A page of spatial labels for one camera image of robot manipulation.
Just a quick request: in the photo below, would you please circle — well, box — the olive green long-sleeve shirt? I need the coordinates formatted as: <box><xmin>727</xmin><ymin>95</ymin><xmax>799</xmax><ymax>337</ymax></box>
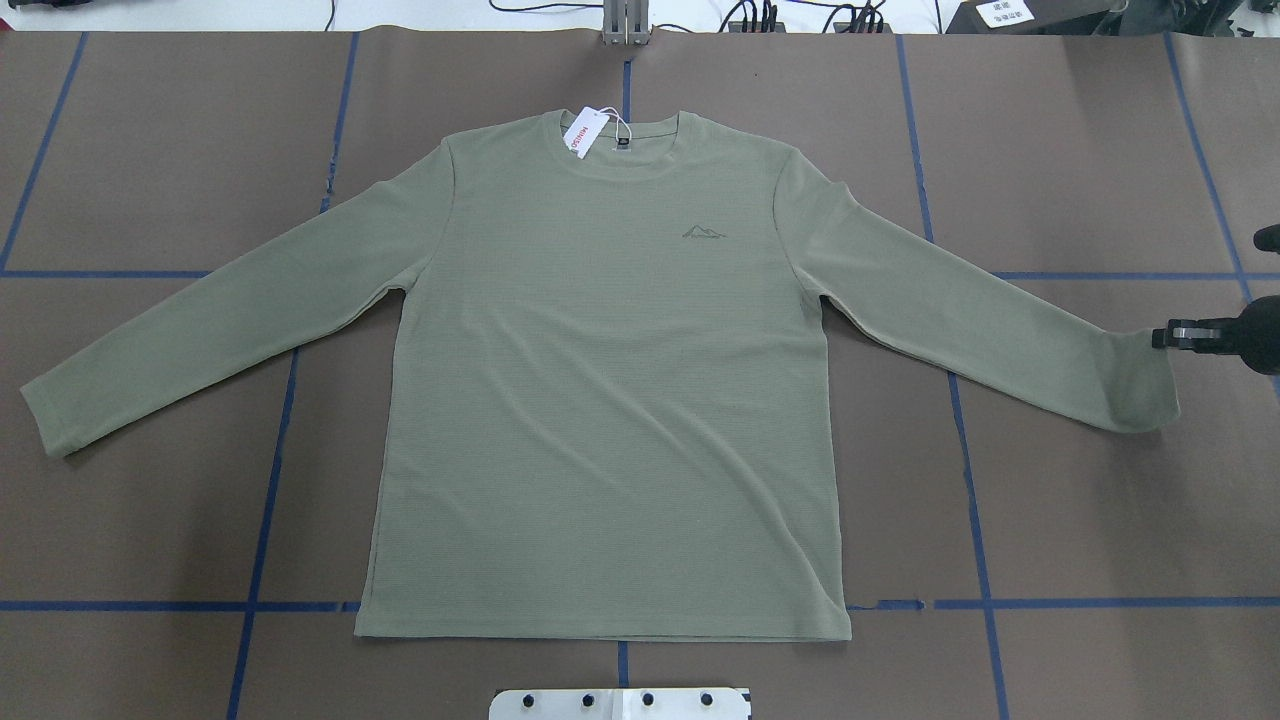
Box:
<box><xmin>20</xmin><ymin>110</ymin><xmax>1180</xmax><ymax>642</ymax></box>

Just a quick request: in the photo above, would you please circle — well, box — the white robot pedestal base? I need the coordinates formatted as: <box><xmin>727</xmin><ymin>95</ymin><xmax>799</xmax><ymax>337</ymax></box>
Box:
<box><xmin>488</xmin><ymin>687</ymin><xmax>753</xmax><ymax>719</ymax></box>

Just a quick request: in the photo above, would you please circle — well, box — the aluminium frame post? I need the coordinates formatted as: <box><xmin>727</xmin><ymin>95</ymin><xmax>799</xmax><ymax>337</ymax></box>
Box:
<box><xmin>600</xmin><ymin>0</ymin><xmax>652</xmax><ymax>47</ymax></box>

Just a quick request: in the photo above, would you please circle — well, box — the white red shirt hang tag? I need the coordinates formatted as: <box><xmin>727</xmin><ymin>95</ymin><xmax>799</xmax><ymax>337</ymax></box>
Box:
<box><xmin>562</xmin><ymin>106</ymin><xmax>612</xmax><ymax>159</ymax></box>

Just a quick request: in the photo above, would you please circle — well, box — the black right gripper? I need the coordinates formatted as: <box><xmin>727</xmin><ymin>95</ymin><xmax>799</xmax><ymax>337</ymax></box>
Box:
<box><xmin>1152</xmin><ymin>225</ymin><xmax>1280</xmax><ymax>375</ymax></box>

